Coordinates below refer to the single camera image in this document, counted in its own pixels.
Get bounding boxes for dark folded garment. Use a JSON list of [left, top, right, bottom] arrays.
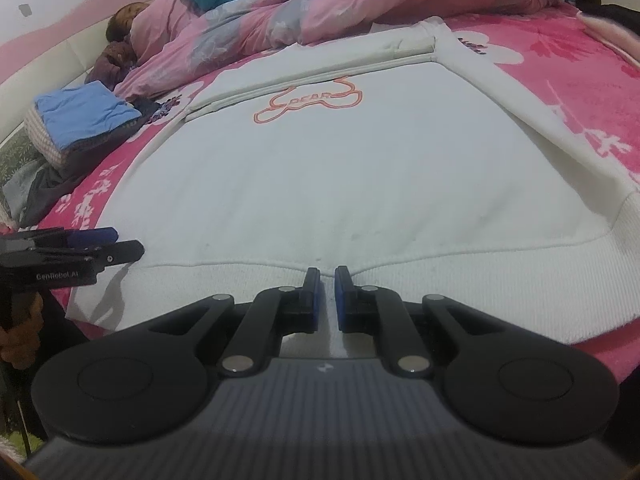
[[20, 100, 171, 226]]

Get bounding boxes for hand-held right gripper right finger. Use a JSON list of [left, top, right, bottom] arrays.
[[334, 266, 503, 377]]

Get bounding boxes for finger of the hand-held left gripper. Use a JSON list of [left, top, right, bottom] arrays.
[[30, 226, 120, 252], [45, 240, 146, 273]]

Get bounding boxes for cream knitted garment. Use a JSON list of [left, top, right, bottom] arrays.
[[22, 102, 68, 168]]

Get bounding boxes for pink floral bed blanket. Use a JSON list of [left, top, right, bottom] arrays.
[[37, 2, 640, 386]]

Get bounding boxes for grey green patterned cloth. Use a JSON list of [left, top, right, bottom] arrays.
[[0, 127, 51, 216]]

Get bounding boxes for person's left hand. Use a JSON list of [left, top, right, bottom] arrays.
[[0, 291, 45, 366]]

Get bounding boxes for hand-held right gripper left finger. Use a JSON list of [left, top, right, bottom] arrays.
[[150, 267, 322, 377]]

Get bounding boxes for white sweatshirt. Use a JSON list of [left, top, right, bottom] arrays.
[[65, 16, 640, 346]]

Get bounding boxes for dark brown cloth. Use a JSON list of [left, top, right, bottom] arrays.
[[85, 40, 141, 86]]

